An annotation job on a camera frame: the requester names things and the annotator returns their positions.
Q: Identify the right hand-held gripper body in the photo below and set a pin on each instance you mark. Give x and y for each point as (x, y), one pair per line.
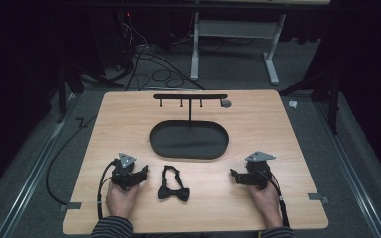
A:
(257, 172)

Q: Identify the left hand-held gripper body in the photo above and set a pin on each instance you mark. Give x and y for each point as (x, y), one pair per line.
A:
(124, 172)

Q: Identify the black bow tie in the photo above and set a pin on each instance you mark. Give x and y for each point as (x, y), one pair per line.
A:
(173, 192)

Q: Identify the black hook rack with tray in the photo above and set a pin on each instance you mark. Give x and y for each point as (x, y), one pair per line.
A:
(189, 139)

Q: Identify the person's left hand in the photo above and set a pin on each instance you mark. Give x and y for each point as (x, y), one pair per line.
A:
(121, 201)

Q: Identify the person's right hand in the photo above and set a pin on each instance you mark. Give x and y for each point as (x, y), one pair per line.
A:
(266, 203)

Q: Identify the grey tape strip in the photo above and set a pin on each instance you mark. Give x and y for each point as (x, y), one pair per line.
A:
(318, 198)
(70, 206)

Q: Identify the grey round table disc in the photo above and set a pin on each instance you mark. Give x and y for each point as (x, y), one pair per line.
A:
(226, 103)

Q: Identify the small white crumpled object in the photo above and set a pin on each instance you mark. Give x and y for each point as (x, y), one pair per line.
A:
(292, 104)

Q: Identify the black tripod stand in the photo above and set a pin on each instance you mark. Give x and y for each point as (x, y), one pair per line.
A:
(66, 82)
(330, 92)

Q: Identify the metal floor rail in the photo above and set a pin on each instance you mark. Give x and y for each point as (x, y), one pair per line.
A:
(350, 165)
(36, 168)

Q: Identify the white metal desk frame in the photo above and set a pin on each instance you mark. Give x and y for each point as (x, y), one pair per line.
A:
(234, 28)

